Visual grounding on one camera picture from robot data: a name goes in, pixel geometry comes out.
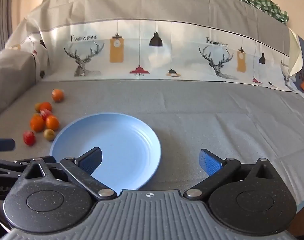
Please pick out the green checked cloth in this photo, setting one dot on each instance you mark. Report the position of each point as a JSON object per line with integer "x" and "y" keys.
{"x": 266, "y": 5}

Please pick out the plastic-wrapped red fruit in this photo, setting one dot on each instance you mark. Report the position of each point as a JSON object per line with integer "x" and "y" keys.
{"x": 45, "y": 114}
{"x": 29, "y": 138}

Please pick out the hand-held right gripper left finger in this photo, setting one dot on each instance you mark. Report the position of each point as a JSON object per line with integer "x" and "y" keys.
{"x": 92, "y": 158}

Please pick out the grey curtain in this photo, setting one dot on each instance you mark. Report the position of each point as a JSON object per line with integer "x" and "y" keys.
{"x": 2, "y": 20}

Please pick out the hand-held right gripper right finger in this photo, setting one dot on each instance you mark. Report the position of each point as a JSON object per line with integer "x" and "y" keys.
{"x": 210, "y": 162}

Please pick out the small yellow-green fruit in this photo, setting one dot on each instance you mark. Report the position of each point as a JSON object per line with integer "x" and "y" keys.
{"x": 37, "y": 107}
{"x": 49, "y": 134}

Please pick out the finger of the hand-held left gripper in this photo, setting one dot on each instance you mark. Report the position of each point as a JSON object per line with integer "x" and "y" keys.
{"x": 7, "y": 166}
{"x": 3, "y": 145}

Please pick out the blue plate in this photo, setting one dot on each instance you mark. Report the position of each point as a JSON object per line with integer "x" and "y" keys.
{"x": 122, "y": 140}

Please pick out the printed grey sofa cover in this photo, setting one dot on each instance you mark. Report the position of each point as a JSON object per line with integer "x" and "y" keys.
{"x": 191, "y": 100}

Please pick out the plastic-wrapped orange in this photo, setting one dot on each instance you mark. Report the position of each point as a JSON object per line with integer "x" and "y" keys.
{"x": 57, "y": 95}

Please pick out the small orange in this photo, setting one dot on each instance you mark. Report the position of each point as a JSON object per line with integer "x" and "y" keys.
{"x": 45, "y": 106}

